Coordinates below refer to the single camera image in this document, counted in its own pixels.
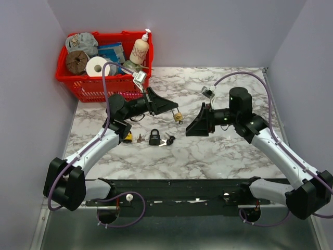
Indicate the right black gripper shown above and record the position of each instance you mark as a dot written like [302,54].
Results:
[203,123]

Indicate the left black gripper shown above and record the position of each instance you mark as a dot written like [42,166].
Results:
[157,104]

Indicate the small brass padlock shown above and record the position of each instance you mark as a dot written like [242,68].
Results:
[177,115]

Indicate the yellow padlock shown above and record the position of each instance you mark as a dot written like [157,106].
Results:
[129,138]

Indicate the black padlock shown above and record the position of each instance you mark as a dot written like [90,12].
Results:
[154,138]

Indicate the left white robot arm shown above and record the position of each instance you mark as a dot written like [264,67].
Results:
[66,182]

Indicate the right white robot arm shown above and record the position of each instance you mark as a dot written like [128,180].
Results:
[307,190]

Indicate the green white packet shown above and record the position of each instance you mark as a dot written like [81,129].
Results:
[130,67]

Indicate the cream pump lotion bottle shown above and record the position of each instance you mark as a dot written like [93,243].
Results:
[140,48]

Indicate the blue plastic package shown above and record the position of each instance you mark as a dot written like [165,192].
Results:
[114,52]

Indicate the white toilet paper roll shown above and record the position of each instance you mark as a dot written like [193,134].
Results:
[94,67]

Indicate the brown paper roll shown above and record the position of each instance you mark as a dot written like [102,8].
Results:
[76,62]

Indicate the grey crumpled printed bag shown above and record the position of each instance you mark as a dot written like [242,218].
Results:
[85,42]

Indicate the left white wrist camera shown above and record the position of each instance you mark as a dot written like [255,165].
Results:
[139,79]

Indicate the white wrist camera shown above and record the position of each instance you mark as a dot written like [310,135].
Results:
[209,92]
[139,79]

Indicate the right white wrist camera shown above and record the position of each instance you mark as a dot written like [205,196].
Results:
[209,92]

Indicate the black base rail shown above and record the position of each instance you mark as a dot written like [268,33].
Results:
[180,198]

